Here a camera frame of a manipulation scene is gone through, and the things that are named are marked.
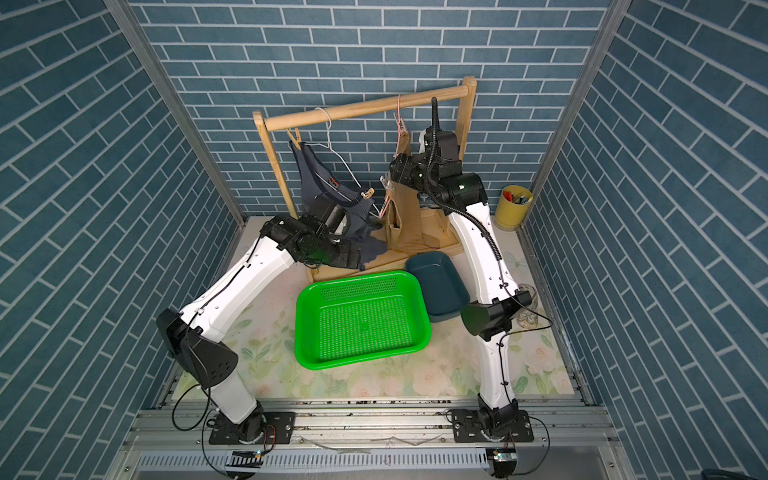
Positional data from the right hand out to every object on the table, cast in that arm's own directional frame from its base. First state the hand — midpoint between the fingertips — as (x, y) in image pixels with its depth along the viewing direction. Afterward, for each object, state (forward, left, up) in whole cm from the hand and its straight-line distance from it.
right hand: (401, 169), depth 75 cm
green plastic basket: (-22, +15, -42) cm, 50 cm away
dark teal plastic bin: (-9, -15, -42) cm, 45 cm away
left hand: (-16, +11, -17) cm, 26 cm away
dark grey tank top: (+6, +26, -10) cm, 29 cm away
